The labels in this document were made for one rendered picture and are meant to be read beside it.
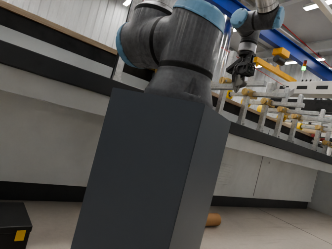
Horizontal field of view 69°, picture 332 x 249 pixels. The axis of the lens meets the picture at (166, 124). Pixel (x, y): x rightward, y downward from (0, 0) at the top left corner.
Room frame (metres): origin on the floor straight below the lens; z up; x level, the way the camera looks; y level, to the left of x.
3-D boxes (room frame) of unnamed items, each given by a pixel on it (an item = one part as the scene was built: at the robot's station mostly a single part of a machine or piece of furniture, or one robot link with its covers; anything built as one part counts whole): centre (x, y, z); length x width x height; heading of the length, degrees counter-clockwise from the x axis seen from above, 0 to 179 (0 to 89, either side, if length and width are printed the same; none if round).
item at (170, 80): (0.65, -0.02, 0.65); 0.19 x 0.19 x 0.10
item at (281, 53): (5.99, -2.36, 2.95); 0.34 x 0.26 x 0.49; 122
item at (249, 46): (1.27, -0.32, 1.05); 0.10 x 0.09 x 0.05; 125
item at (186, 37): (0.66, -0.01, 0.79); 0.17 x 0.15 x 0.18; 49
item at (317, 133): (2.49, -1.55, 0.91); 0.04 x 0.04 x 0.48; 35
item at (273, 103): (1.92, -0.78, 0.95); 0.50 x 0.04 x 0.04; 35
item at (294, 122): (2.20, -1.14, 0.92); 0.04 x 0.04 x 0.48; 35
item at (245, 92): (1.78, -0.55, 0.95); 0.14 x 0.06 x 0.05; 125
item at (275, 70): (5.99, -2.36, 2.65); 1.70 x 0.09 x 0.32; 122
